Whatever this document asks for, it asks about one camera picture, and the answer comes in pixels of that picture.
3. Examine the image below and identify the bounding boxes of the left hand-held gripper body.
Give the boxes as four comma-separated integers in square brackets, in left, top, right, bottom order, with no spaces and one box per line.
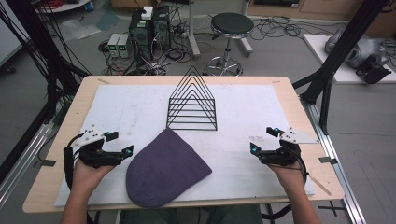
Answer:
[74,124,124,170]

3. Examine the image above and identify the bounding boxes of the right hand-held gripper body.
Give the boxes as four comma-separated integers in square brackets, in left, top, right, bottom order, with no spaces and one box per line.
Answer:
[258,126,320,167]

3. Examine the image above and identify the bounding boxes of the purple knitted beanie hat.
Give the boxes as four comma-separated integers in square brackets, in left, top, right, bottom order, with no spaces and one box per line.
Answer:
[125,126,213,209]

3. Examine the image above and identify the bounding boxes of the person's right hand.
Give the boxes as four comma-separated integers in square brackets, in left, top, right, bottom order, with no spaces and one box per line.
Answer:
[268,160,309,192]

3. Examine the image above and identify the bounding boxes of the person's left hand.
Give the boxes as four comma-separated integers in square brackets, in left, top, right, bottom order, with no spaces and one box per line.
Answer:
[72,159,117,195]

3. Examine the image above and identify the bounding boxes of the white foam board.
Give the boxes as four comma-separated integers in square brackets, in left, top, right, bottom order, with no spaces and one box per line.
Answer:
[54,83,317,208]

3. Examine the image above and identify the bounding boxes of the thin wooden strip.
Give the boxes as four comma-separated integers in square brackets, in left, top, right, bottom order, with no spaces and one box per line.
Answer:
[309,175,332,197]

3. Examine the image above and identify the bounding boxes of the person's left leg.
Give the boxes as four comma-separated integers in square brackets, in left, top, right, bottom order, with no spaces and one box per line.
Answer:
[119,207,181,224]

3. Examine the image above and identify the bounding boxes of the person's leg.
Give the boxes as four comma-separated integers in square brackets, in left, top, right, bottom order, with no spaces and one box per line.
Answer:
[205,204,264,224]
[119,207,181,224]

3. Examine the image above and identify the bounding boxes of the person's right leg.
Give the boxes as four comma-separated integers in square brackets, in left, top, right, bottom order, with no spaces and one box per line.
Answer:
[205,204,264,224]

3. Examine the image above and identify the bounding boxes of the black tape cross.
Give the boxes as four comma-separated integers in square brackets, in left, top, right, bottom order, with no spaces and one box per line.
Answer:
[318,200,346,217]

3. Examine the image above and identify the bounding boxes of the grey power supply unit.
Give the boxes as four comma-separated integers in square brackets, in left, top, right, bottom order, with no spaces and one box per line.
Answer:
[106,33,121,58]
[118,33,132,59]

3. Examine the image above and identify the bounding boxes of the grey desk leg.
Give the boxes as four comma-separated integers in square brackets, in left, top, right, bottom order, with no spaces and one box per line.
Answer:
[186,0,202,61]
[238,0,255,58]

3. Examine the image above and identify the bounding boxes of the white floor platform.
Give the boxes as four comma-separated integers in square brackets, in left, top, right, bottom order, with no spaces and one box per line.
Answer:
[302,33,396,85]

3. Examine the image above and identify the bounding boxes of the black computer tower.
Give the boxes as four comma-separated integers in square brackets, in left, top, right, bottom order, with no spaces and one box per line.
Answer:
[151,5,172,53]
[128,8,154,61]

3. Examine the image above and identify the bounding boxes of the clear plastic sheet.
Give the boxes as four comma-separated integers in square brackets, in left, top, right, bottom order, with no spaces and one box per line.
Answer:
[58,18,103,42]

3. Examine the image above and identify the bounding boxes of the black device on platform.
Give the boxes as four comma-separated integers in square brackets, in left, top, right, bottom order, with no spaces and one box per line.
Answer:
[355,59,393,85]

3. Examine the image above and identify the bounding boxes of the round black stool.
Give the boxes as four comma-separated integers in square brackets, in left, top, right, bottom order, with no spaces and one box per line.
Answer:
[204,12,256,77]

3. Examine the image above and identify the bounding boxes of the grey rounded machine shell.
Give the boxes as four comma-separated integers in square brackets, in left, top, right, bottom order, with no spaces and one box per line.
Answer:
[324,29,390,70]

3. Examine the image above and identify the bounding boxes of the small white box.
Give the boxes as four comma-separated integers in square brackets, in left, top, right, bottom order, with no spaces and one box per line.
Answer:
[141,6,155,21]

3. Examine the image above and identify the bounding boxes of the white round table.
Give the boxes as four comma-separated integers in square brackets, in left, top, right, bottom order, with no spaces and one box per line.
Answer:
[34,0,93,14]

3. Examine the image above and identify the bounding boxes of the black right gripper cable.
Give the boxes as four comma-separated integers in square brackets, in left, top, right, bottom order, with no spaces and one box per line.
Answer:
[298,152,310,189]

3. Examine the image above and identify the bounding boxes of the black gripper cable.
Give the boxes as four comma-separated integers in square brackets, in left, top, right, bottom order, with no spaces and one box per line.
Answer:
[298,152,310,189]
[63,133,82,191]

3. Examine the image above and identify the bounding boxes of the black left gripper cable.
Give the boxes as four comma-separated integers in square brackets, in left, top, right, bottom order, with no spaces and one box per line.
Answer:
[63,133,82,191]

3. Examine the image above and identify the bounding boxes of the aluminium rail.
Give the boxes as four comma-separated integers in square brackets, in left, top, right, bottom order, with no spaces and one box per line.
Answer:
[299,95,369,224]
[0,120,56,208]

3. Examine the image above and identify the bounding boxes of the black wire triangle rack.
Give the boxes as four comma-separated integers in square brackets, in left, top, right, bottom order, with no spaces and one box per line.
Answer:
[166,65,219,132]

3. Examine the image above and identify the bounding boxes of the tangle of floor cables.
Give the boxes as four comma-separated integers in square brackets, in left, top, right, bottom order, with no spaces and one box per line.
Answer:
[98,40,194,77]

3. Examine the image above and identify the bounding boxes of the loose black floor cables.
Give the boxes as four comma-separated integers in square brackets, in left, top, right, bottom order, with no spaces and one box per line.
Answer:
[248,15,341,42]

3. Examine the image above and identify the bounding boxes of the black frame post with cables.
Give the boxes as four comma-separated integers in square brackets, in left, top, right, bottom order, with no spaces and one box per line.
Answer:
[0,0,82,104]

